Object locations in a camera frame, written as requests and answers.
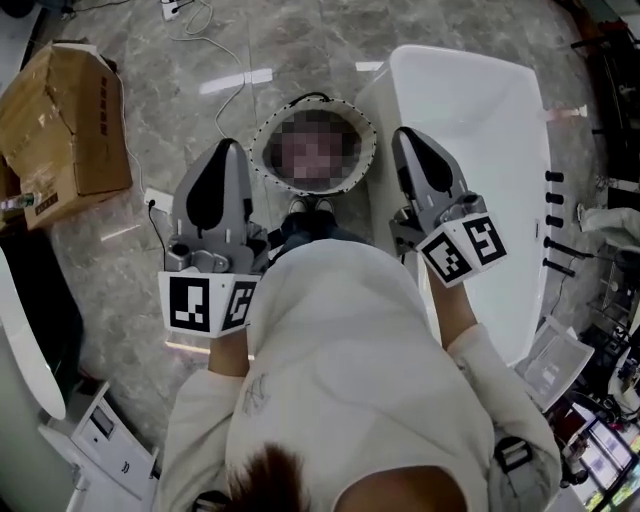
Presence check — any white ceramic fixture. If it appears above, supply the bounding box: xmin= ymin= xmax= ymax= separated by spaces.
xmin=0 ymin=244 xmax=67 ymax=421

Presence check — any person's leg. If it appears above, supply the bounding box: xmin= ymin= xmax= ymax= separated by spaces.
xmin=312 ymin=210 xmax=374 ymax=247
xmin=272 ymin=210 xmax=315 ymax=251

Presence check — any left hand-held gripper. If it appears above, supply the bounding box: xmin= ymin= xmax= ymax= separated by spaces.
xmin=158 ymin=138 xmax=272 ymax=339

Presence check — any person's left forearm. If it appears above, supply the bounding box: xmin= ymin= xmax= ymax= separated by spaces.
xmin=207 ymin=327 xmax=250 ymax=379

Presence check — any pink cloth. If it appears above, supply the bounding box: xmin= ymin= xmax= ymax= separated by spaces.
xmin=272 ymin=112 xmax=361 ymax=184

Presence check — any green plastic bottle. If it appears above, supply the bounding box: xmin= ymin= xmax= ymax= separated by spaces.
xmin=0 ymin=193 xmax=42 ymax=212

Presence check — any white sweatshirt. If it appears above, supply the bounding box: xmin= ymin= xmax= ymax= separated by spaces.
xmin=158 ymin=238 xmax=564 ymax=512

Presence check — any black floor mat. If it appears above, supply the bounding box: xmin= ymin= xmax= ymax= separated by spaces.
xmin=0 ymin=229 xmax=85 ymax=396

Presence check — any white bathtub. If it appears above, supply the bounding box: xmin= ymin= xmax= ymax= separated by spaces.
xmin=357 ymin=43 xmax=551 ymax=369

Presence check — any person's left leg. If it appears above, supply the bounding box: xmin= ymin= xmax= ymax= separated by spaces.
xmin=272 ymin=210 xmax=315 ymax=251

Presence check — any large taped cardboard box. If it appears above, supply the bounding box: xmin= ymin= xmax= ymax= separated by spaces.
xmin=0 ymin=42 xmax=134 ymax=232

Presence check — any round laundry basket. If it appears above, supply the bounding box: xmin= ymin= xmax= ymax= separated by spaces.
xmin=248 ymin=92 xmax=379 ymax=197

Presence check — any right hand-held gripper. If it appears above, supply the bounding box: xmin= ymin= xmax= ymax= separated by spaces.
xmin=389 ymin=128 xmax=509 ymax=288

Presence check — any black backpack strap buckle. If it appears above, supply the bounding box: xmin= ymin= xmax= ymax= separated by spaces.
xmin=492 ymin=435 xmax=534 ymax=475
xmin=192 ymin=489 xmax=231 ymax=512

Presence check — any white power cable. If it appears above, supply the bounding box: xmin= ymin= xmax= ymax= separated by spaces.
xmin=122 ymin=0 xmax=247 ymax=199

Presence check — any person's right forearm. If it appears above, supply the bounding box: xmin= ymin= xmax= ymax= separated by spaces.
xmin=424 ymin=262 xmax=479 ymax=349

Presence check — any white appliance with panel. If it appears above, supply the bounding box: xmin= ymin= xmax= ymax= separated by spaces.
xmin=38 ymin=382 xmax=162 ymax=512

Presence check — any person's right leg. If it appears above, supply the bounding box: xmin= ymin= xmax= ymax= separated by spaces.
xmin=312 ymin=210 xmax=374 ymax=247

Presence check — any computer monitor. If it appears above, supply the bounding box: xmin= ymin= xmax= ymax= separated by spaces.
xmin=582 ymin=417 xmax=637 ymax=494

